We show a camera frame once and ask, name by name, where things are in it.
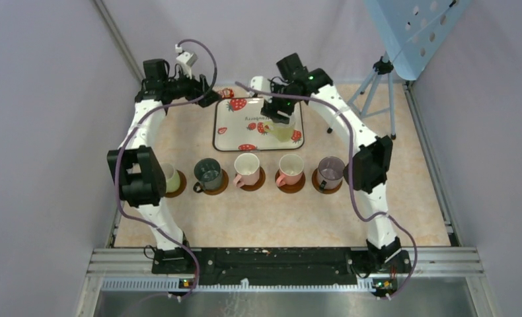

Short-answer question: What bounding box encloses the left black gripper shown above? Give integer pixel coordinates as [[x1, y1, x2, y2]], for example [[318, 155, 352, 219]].
[[164, 64, 222, 108]]

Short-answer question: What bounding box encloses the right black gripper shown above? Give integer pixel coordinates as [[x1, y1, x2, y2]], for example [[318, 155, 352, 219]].
[[260, 81, 301, 125]]

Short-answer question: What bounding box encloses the green mug back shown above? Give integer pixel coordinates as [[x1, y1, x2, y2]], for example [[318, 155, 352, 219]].
[[263, 117, 295, 142]]

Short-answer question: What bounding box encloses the white strawberry tray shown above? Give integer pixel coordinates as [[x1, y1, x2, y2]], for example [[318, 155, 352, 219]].
[[213, 98, 305, 152]]

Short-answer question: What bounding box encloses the pink mug back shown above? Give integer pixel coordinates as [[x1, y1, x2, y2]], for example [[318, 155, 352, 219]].
[[276, 153, 305, 188]]

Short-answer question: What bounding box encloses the pink mug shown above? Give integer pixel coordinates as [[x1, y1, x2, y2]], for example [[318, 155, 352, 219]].
[[233, 153, 260, 188], [276, 153, 305, 188]]

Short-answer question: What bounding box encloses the pink mug front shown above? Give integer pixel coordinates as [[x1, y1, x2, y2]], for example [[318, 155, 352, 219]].
[[233, 153, 260, 188]]

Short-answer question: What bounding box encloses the brown coaster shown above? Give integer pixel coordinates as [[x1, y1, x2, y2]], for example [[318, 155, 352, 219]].
[[274, 169, 306, 194], [203, 169, 229, 195], [165, 170, 187, 198], [233, 166, 266, 192], [311, 169, 343, 195]]

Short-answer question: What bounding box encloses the purple mug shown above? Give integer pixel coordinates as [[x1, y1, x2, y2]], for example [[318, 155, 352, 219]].
[[317, 156, 345, 192]]

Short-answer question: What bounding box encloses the dark green mug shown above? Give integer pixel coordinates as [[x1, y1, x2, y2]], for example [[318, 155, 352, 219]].
[[193, 158, 222, 193]]

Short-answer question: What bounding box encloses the green mug front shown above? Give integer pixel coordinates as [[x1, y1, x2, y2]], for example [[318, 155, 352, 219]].
[[161, 163, 181, 194]]

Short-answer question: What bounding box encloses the light blue music stand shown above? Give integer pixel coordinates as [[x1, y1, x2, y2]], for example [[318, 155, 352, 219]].
[[347, 0, 471, 139]]

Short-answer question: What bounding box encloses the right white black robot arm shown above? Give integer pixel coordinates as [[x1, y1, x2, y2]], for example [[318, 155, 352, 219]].
[[248, 53, 401, 272]]

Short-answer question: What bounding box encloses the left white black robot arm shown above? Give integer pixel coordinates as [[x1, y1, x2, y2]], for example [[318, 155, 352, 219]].
[[106, 59, 222, 273]]

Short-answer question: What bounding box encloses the red snack packet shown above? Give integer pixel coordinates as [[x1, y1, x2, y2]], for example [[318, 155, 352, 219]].
[[218, 88, 235, 99]]

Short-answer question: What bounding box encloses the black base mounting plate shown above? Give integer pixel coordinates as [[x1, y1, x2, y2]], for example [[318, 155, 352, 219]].
[[151, 247, 410, 286]]

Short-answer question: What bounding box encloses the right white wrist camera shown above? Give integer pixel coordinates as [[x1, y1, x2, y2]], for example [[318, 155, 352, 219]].
[[248, 76, 271, 97]]

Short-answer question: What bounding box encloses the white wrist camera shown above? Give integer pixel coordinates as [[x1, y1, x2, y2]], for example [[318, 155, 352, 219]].
[[174, 44, 198, 79], [248, 76, 271, 97]]

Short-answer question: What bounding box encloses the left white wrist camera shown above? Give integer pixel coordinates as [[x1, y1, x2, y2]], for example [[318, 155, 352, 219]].
[[174, 44, 198, 79]]

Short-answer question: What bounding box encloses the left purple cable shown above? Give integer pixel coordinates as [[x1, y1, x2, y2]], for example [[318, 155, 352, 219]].
[[114, 38, 219, 302]]

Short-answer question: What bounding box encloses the purple cable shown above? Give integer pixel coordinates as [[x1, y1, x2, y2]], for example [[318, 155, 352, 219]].
[[235, 81, 418, 300], [114, 38, 219, 302]]

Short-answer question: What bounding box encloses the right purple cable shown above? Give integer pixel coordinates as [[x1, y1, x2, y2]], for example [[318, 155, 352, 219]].
[[235, 81, 418, 300]]

